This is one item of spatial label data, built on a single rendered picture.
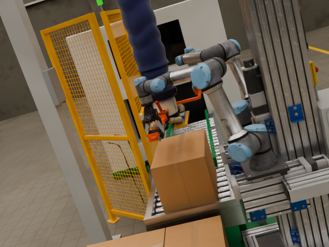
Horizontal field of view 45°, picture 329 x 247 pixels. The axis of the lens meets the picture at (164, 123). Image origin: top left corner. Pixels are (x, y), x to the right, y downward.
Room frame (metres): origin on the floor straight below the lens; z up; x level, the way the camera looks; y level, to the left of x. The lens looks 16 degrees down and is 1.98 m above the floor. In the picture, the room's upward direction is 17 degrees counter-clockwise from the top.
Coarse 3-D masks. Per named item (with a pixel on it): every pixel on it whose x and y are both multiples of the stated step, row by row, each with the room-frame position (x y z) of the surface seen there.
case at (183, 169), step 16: (160, 144) 3.06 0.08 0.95; (176, 144) 2.95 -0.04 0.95; (192, 144) 2.84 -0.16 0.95; (208, 144) 3.06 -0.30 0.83; (160, 160) 2.71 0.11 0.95; (176, 160) 2.61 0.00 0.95; (192, 160) 2.55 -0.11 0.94; (208, 160) 2.70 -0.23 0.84; (160, 176) 2.60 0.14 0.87; (176, 176) 2.58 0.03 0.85; (192, 176) 2.56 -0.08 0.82; (208, 176) 2.54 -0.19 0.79; (160, 192) 2.60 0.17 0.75; (176, 192) 2.58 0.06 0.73; (192, 192) 2.56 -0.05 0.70; (208, 192) 2.54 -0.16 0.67; (176, 208) 2.59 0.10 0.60
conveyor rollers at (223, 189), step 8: (184, 128) 4.60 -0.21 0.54; (192, 128) 4.49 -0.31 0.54; (200, 128) 4.39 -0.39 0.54; (208, 136) 4.03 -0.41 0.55; (216, 136) 4.01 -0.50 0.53; (216, 144) 3.75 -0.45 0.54; (216, 152) 3.57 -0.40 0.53; (216, 168) 3.22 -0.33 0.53; (224, 168) 3.13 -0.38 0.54; (224, 176) 2.96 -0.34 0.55; (224, 184) 2.86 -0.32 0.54; (224, 192) 2.70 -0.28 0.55; (160, 200) 2.93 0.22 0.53; (160, 208) 2.76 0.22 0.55
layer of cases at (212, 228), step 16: (192, 224) 2.40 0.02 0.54; (208, 224) 2.35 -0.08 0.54; (112, 240) 2.52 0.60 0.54; (128, 240) 2.45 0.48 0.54; (144, 240) 2.39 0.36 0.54; (160, 240) 2.33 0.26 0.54; (176, 240) 2.28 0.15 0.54; (192, 240) 2.22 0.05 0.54; (208, 240) 2.17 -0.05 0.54; (224, 240) 2.12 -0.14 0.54
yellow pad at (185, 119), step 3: (186, 111) 2.98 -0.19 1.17; (186, 114) 2.90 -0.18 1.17; (183, 117) 2.84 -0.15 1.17; (186, 117) 2.84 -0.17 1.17; (183, 120) 2.77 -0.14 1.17; (186, 120) 2.76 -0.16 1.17; (177, 123) 2.73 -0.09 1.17; (180, 123) 2.71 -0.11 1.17; (183, 123) 2.70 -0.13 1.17; (186, 123) 2.68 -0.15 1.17; (174, 126) 2.70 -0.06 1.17; (177, 126) 2.69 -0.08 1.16; (180, 126) 2.69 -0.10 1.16; (183, 126) 2.68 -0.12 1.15
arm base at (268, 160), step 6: (270, 150) 1.92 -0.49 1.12; (252, 156) 1.93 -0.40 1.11; (258, 156) 1.90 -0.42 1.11; (264, 156) 1.89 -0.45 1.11; (270, 156) 1.91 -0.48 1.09; (252, 162) 1.92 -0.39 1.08; (258, 162) 1.89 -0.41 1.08; (264, 162) 1.88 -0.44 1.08; (270, 162) 1.88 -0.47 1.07; (276, 162) 1.91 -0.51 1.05; (252, 168) 1.92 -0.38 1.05; (258, 168) 1.89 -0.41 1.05; (264, 168) 1.88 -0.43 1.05; (270, 168) 1.88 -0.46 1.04
